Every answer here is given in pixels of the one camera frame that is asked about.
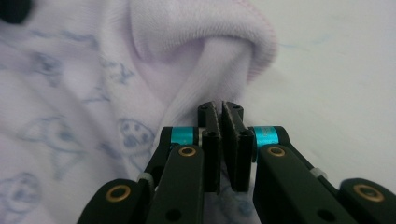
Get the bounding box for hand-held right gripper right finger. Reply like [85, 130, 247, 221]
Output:
[221, 101, 279, 193]

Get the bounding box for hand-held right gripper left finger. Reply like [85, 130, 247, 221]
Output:
[169, 101, 223, 195]

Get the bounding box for lilac printed towel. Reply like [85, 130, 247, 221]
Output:
[0, 0, 278, 224]

